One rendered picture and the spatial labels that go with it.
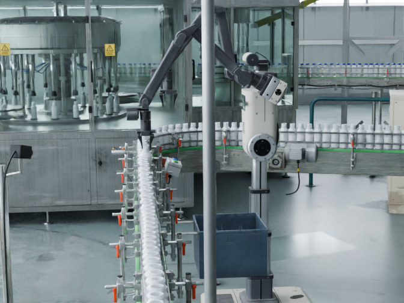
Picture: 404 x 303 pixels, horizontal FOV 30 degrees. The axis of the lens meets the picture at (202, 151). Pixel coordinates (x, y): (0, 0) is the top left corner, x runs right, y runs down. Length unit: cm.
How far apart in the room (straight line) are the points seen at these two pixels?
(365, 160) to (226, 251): 215
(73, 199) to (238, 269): 398
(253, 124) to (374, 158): 143
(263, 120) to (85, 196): 339
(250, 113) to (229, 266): 104
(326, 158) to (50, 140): 287
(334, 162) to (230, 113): 386
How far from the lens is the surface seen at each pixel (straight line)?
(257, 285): 439
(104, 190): 720
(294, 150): 519
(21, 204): 730
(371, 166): 535
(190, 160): 540
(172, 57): 392
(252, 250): 341
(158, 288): 202
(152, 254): 234
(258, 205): 428
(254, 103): 411
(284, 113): 918
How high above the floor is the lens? 184
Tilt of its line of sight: 9 degrees down
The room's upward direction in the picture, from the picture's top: 1 degrees counter-clockwise
